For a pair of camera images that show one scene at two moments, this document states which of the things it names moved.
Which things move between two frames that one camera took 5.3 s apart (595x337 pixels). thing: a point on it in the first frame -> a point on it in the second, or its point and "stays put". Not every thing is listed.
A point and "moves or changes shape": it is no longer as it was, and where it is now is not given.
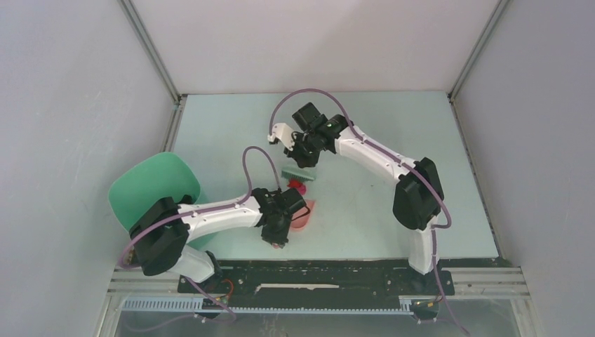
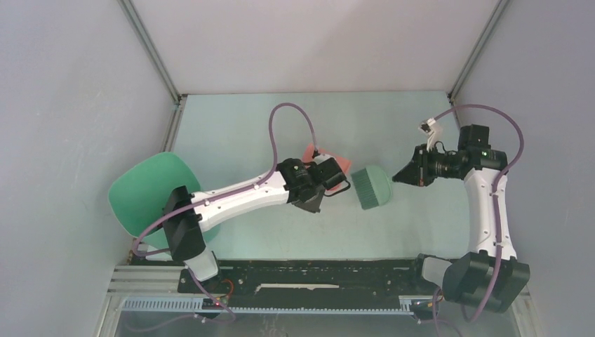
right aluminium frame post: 452,91 stays put
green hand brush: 300,174 moves or changes shape
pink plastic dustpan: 300,220 -> 334,188
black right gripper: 302,162 -> 416,172
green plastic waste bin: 167,175 stays put
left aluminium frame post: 152,51 stays put
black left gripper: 279,238 -> 312,206
